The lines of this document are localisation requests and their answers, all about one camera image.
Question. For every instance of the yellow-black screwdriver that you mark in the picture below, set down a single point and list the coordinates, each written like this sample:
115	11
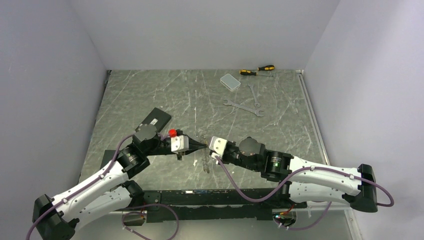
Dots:
245	72
265	68

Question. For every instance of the near yellow-black screwdriver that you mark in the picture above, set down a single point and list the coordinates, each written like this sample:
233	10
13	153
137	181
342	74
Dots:
245	72

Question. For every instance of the large silver open-end wrench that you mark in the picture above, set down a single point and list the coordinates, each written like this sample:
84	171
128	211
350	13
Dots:
258	112

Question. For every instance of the far yellow-black screwdriver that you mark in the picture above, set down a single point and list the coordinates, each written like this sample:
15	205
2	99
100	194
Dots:
265	68

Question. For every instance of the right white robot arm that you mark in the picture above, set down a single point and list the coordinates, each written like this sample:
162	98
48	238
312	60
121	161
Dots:
303	180

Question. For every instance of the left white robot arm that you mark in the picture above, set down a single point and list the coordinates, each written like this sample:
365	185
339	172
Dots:
110	188

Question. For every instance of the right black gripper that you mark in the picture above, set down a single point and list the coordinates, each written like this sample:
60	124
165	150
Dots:
223	160

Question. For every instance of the black flat device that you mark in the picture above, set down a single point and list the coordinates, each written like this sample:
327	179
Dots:
157	118

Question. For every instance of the small silver open-end wrench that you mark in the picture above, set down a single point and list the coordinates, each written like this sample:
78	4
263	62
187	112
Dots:
256	102

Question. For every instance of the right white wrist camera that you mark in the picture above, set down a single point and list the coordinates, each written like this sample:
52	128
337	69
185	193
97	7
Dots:
217	146

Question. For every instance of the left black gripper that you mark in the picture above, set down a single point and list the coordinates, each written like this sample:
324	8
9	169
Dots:
193	145

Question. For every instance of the white rectangular network switch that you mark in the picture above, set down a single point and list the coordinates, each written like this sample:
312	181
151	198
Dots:
230	82

